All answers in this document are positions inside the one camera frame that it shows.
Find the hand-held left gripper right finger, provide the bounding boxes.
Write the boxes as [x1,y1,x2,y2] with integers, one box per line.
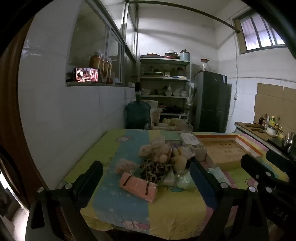
[189,160,270,241]

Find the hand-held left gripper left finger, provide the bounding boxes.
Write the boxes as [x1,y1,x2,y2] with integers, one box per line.
[25,160,104,241]

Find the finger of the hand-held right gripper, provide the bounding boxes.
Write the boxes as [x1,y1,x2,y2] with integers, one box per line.
[265,151,296,173]
[240,153,276,184]

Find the light green plastic packet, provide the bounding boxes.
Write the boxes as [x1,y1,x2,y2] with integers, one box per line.
[174,171,197,192]

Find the beige plush toy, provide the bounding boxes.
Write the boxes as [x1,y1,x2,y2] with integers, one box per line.
[172,154,188,173]

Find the orange-edged cardboard box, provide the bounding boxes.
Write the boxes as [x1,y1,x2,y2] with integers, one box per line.
[195,134,264,169]

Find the pale pink fluffy towel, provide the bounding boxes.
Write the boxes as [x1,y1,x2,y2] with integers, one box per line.
[115,160,139,175]

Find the mesh bag of soft items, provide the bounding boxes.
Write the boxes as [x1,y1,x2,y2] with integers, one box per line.
[139,144,162,159]

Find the black induction cooker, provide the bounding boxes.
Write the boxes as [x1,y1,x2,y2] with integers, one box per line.
[268,138,289,151]

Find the clear bag with green print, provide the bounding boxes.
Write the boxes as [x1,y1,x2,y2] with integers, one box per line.
[207,167,229,189]

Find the steel kettle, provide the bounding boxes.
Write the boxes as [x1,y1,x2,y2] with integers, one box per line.
[282,132,296,149]

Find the kitchen counter with wooden top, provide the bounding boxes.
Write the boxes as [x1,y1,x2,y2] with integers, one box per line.
[234,122,296,160]

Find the row of condiment bottles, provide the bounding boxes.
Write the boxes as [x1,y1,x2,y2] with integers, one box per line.
[258,113,281,130]

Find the floral tissue packet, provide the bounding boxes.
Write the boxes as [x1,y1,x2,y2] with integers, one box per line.
[180,132,207,161]

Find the pink folded towel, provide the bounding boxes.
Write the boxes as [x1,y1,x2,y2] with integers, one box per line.
[119,172,158,204]

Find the leopard print cloth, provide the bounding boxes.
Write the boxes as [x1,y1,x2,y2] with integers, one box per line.
[139,159,173,183]

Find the green flat packet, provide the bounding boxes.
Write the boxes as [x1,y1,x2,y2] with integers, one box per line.
[162,131,183,142]

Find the plastic bag of vegetables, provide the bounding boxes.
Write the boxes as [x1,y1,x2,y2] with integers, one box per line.
[162,118,193,131]

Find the brown carton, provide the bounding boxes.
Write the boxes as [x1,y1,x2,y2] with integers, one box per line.
[151,124,176,131]

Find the translucent plastic container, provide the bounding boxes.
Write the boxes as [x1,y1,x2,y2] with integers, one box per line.
[151,108,162,126]

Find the grey refrigerator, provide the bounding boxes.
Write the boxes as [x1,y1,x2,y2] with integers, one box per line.
[193,71,232,133]

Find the blue water jug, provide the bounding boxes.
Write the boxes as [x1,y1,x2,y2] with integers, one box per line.
[124,100,152,130]

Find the white sack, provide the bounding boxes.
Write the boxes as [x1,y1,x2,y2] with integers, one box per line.
[143,100,159,112]

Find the phone with lit screen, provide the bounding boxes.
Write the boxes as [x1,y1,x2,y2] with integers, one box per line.
[73,68,101,82]

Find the large amber glass jar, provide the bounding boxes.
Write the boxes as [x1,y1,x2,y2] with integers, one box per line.
[90,53,102,70]

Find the white metal shelf rack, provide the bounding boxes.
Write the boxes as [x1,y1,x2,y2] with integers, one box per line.
[139,57,192,121]

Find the barred window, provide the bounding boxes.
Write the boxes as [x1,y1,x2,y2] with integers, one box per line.
[233,9,287,55]

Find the red pot with glass lid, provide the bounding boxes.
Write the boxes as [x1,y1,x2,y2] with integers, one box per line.
[164,49,180,59]

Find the aluminium sliding window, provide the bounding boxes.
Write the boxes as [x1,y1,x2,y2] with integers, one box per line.
[69,0,139,85]

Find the metal ceiling rod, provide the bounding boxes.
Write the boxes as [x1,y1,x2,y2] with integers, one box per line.
[128,0,241,32]

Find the cardboard sheets on wall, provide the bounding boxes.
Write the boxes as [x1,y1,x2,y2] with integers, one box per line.
[254,83,296,127]

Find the wall cable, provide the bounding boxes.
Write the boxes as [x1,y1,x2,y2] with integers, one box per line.
[229,35,240,132]

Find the brown wooden door frame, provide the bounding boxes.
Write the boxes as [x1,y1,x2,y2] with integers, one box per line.
[0,21,50,209]

